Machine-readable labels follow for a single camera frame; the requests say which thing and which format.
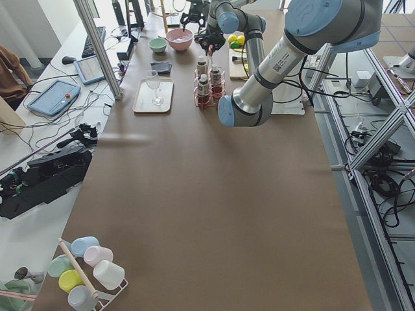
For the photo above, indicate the blue teach pendant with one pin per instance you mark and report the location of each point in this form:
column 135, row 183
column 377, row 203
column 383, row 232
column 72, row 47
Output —
column 89, row 70
column 55, row 98

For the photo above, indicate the pink plastic cup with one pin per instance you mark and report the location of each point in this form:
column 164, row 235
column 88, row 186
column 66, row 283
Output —
column 94, row 254

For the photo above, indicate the clear wine glass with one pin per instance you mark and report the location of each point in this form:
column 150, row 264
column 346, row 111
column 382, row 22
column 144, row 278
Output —
column 153, row 82

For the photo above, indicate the steel muddler black tip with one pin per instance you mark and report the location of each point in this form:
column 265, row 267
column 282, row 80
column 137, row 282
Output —
column 238, row 59

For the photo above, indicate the light blue plastic cup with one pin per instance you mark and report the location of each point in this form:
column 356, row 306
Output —
column 80, row 245

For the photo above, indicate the white plastic cup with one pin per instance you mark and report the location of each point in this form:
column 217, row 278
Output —
column 109, row 274

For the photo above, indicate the pink bowl with ice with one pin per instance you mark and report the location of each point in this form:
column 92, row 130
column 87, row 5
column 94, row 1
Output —
column 179, row 39

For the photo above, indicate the green plastic cup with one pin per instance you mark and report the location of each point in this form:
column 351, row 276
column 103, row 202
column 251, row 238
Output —
column 59, row 265

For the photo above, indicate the small mint green bowl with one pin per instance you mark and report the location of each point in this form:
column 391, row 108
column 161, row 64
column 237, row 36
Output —
column 158, row 45

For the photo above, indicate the tea bottle white cap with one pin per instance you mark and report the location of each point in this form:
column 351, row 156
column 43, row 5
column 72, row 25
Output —
column 203, row 91
column 216, row 79

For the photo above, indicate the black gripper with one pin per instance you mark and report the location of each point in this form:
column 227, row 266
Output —
column 213, row 39
column 193, row 15

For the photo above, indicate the yellow plastic cup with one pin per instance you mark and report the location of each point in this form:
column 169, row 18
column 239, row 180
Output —
column 69, row 280

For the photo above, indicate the white wire cup rack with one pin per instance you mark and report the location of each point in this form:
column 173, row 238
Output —
column 105, row 297

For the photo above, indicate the cream serving tray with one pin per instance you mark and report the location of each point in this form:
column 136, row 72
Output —
column 143, row 102

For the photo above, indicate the aluminium frame post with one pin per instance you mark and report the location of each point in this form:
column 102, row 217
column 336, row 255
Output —
column 87, row 19

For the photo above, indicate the copper wire bottle basket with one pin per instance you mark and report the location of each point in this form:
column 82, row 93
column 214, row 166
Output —
column 209, row 82

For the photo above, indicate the grey plastic cup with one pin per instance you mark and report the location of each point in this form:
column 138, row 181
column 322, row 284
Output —
column 81, row 299

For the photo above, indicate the grey folded cloth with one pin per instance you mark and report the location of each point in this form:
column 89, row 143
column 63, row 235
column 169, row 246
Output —
column 162, row 68

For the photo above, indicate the steel cocktail jigger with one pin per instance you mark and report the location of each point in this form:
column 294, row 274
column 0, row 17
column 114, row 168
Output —
column 23, row 273

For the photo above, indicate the black computer mouse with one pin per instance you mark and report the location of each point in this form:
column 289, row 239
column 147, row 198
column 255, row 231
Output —
column 66, row 60

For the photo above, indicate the black equipment case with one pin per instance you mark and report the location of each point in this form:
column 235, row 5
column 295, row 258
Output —
column 46, row 179

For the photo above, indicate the wooden cutting board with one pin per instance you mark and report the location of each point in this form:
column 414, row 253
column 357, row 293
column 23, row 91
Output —
column 238, row 70

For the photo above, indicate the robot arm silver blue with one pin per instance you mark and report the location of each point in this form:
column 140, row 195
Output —
column 346, row 25

